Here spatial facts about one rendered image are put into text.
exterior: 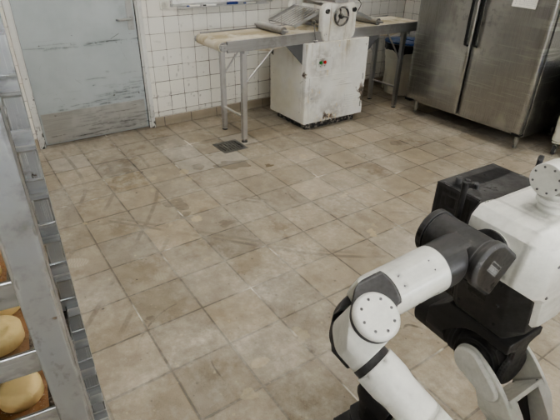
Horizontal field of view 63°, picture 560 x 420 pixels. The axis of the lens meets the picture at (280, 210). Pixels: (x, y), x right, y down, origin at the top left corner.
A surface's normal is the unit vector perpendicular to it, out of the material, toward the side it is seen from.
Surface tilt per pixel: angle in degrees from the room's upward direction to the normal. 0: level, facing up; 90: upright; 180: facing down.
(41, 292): 90
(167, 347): 0
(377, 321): 30
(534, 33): 90
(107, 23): 90
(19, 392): 0
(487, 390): 90
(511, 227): 41
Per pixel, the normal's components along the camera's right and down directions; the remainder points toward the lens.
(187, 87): 0.57, 0.43
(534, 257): -0.22, 0.41
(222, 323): 0.02, -0.86
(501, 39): -0.83, 0.28
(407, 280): 0.22, -0.51
